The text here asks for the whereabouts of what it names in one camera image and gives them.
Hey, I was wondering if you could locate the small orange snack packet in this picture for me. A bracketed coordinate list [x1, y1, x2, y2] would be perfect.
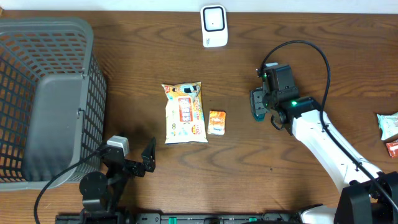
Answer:
[207, 111, 226, 136]

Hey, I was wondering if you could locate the yellow snack bag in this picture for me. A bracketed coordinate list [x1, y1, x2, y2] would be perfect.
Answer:
[162, 82, 208, 144]

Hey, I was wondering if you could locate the light teal wipes packet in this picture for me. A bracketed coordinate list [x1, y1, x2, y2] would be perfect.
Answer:
[377, 113, 398, 141]

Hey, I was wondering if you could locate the red Top chocolate bar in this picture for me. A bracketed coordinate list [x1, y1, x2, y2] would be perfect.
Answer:
[386, 140, 398, 158]

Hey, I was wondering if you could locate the teal Listerine mouthwash bottle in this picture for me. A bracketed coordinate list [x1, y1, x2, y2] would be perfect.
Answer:
[252, 113, 265, 122]

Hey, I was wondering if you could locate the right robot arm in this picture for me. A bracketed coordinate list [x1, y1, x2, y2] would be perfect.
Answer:
[250, 63, 397, 223]

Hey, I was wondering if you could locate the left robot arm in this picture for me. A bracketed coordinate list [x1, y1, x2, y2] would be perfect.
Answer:
[79, 136, 156, 223]

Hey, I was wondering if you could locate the white barcode scanner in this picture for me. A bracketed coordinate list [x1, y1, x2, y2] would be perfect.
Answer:
[200, 4, 228, 48]

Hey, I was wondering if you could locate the grey plastic shopping basket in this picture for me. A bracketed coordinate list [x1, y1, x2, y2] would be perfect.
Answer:
[1, 17, 107, 191]

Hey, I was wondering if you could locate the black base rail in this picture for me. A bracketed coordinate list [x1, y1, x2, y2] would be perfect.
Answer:
[55, 212, 336, 224]

